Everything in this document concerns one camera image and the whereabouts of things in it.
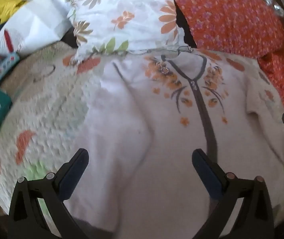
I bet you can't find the light blue box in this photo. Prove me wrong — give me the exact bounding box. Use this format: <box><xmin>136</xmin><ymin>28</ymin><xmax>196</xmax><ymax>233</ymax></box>
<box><xmin>0</xmin><ymin>52</ymin><xmax>20</xmax><ymax>85</ymax></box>

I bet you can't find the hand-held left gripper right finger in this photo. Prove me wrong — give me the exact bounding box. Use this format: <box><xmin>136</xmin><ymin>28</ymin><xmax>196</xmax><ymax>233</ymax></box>
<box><xmin>192</xmin><ymin>149</ymin><xmax>275</xmax><ymax>239</ymax></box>

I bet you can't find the white cardigan with orange flowers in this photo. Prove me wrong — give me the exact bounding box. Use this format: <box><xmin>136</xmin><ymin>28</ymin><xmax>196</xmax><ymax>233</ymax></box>
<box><xmin>64</xmin><ymin>51</ymin><xmax>284</xmax><ymax>239</ymax></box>

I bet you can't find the white quilt with orange patches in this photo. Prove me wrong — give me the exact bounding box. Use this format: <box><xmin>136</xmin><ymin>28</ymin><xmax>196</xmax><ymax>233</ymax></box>
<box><xmin>0</xmin><ymin>41</ymin><xmax>284</xmax><ymax>229</ymax></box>

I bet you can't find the yellow cloth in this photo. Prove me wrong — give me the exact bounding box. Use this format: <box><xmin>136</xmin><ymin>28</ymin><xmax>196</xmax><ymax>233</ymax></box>
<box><xmin>0</xmin><ymin>0</ymin><xmax>29</xmax><ymax>24</ymax></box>

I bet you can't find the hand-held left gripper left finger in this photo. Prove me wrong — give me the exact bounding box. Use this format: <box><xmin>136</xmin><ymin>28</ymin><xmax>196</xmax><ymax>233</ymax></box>
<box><xmin>8</xmin><ymin>148</ymin><xmax>90</xmax><ymax>239</ymax></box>

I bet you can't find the white floral pillow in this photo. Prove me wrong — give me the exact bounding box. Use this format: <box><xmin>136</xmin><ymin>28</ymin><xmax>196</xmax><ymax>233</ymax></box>
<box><xmin>66</xmin><ymin>0</ymin><xmax>190</xmax><ymax>63</ymax></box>

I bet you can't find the orange floral pillow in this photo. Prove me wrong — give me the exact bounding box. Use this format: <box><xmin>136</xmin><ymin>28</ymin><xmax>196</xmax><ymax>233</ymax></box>
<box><xmin>172</xmin><ymin>0</ymin><xmax>284</xmax><ymax>59</ymax></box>

